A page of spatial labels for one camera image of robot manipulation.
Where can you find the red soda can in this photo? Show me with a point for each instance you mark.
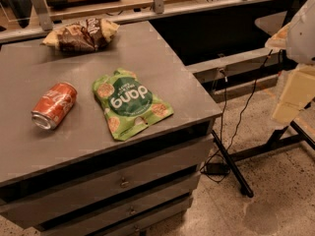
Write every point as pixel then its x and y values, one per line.
pixel 53 106

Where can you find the black power adapter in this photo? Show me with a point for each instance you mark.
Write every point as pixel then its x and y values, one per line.
pixel 217 169

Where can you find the green jalapeno chip bag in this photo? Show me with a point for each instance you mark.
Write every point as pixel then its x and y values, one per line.
pixel 128 106

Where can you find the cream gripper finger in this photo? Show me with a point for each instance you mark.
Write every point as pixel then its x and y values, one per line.
pixel 298 91

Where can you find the metal railing frame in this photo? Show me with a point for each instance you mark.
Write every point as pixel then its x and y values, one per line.
pixel 120 12

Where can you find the black table leg frame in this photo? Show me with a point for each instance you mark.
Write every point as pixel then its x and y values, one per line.
pixel 274 142

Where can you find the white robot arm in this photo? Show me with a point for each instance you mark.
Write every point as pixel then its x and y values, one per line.
pixel 297 38

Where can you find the grey drawer cabinet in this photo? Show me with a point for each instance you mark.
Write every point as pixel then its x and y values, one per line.
pixel 76 180

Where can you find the brown chip bag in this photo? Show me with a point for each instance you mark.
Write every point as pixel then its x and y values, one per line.
pixel 87 35

